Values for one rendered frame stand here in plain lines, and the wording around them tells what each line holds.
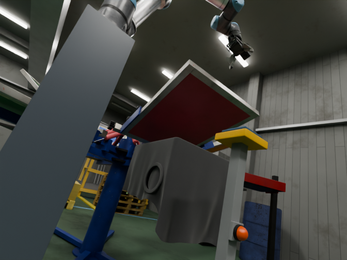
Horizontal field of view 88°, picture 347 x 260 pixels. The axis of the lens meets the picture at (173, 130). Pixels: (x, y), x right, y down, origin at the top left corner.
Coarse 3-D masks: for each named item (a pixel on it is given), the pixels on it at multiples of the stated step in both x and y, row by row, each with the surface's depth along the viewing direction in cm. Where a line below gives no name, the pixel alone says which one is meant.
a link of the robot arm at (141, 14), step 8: (144, 0) 93; (152, 0) 95; (160, 0) 99; (168, 0) 103; (136, 8) 90; (144, 8) 92; (152, 8) 97; (160, 8) 105; (136, 16) 90; (144, 16) 94; (136, 24) 91; (128, 32) 85
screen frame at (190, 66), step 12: (180, 72) 90; (192, 72) 89; (204, 72) 91; (168, 84) 97; (216, 84) 94; (156, 96) 105; (228, 96) 101; (144, 108) 115; (240, 108) 108; (252, 108) 110
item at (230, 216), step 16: (224, 144) 69; (240, 144) 62; (256, 144) 61; (240, 160) 60; (240, 176) 59; (240, 192) 58; (224, 208) 57; (240, 208) 57; (224, 224) 55; (240, 224) 54; (224, 240) 53; (224, 256) 51
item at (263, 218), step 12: (252, 204) 324; (252, 216) 316; (264, 216) 306; (276, 216) 306; (252, 228) 308; (264, 228) 300; (276, 228) 301; (252, 240) 301; (264, 240) 293; (276, 240) 295; (240, 252) 314; (252, 252) 294; (264, 252) 287; (276, 252) 290
